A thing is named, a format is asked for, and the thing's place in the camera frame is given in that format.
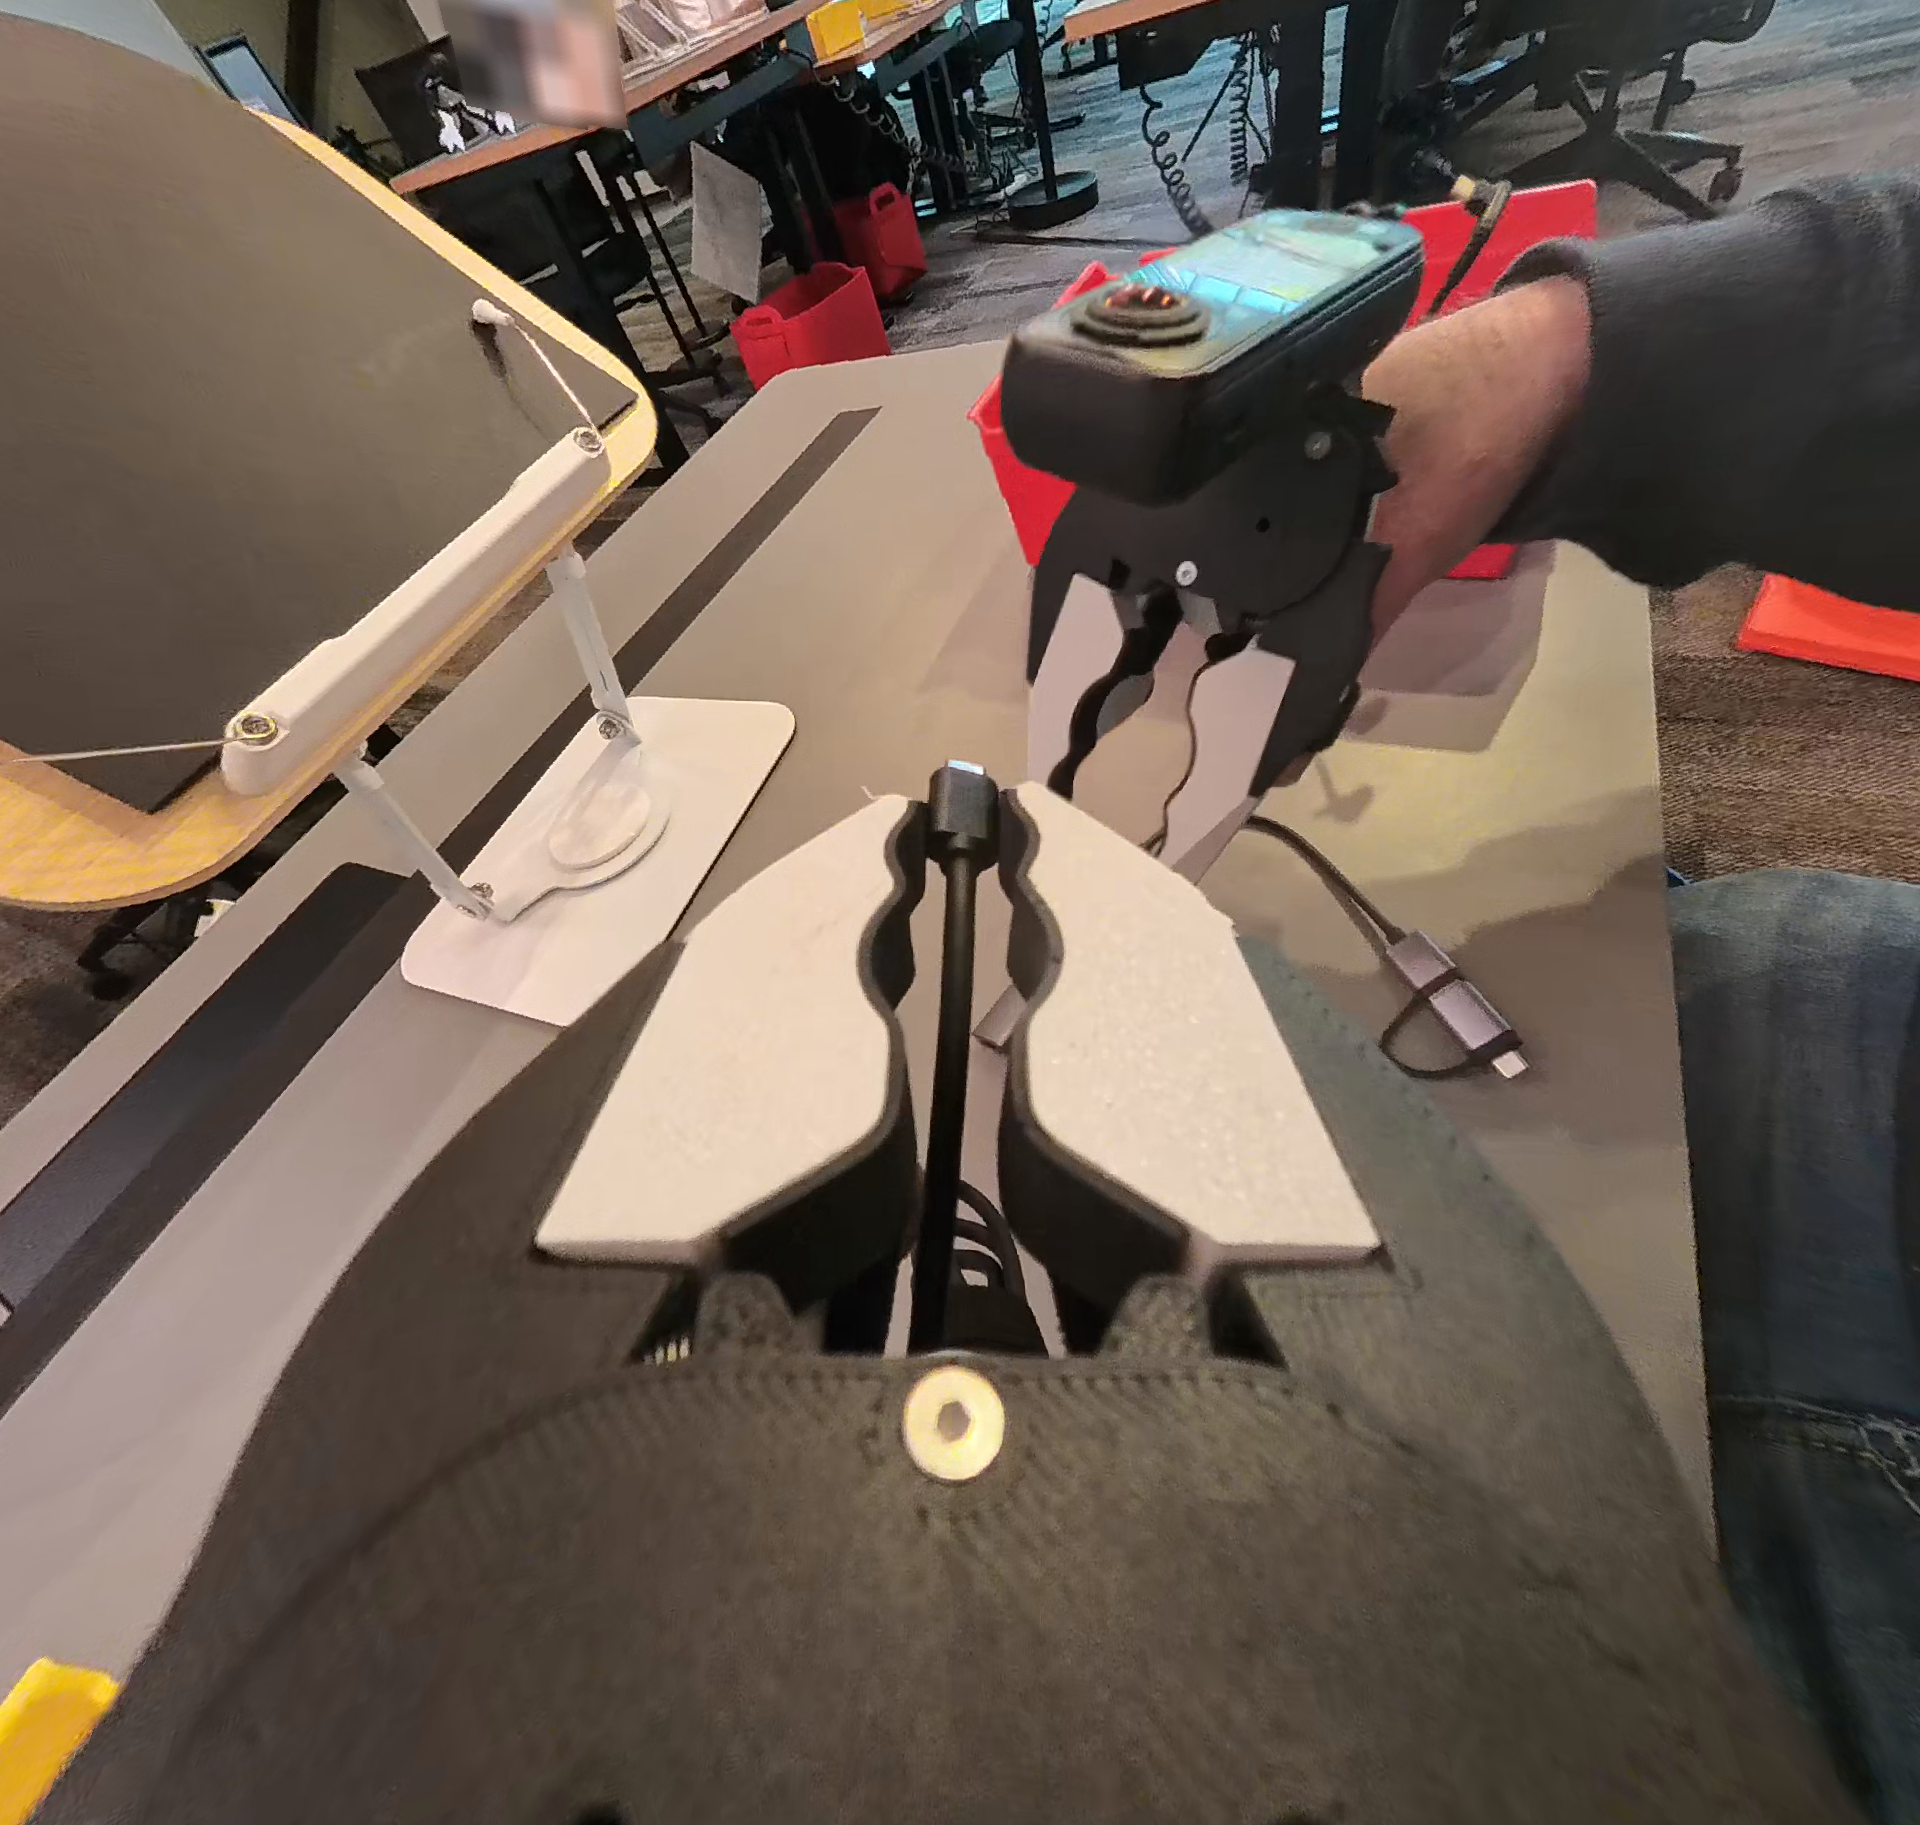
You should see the red plastic bin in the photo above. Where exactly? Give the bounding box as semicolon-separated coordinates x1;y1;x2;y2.
975;182;1607;582

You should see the person's blue jeans leg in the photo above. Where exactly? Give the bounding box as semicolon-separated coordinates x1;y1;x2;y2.
1665;872;1920;1825

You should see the orange traffic cone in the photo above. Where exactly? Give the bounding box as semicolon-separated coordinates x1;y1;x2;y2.
1735;571;1920;687

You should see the short black hub cable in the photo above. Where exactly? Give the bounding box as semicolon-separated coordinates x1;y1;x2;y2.
1237;813;1538;1086

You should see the red floor container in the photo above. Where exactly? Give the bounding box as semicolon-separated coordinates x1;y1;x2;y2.
734;265;895;387
836;184;932;298

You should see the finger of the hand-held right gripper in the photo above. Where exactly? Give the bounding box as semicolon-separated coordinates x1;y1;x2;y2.
1026;571;1158;792
1154;610;1307;882

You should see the braided black usb-c cable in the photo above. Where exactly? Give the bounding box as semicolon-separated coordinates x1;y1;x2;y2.
895;758;1000;1354

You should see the person's right forearm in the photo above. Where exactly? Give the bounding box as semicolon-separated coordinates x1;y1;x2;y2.
1500;168;1920;613

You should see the person's right hand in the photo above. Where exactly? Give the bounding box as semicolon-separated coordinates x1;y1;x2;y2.
1364;281;1599;628

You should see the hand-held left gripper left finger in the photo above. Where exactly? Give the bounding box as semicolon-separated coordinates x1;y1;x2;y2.
539;797;926;1264

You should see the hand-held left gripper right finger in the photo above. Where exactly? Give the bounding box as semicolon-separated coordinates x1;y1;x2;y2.
989;783;1383;1280

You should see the dark board with wooden rim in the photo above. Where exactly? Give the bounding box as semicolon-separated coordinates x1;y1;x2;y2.
0;18;663;913

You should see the yellow plastic bin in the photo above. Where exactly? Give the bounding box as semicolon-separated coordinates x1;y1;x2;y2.
0;1660;123;1782

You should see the black coiled cable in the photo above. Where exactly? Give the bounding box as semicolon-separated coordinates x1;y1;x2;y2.
1139;40;1262;238

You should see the black office chair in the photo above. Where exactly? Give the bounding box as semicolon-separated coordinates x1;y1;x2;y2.
1500;0;1824;222

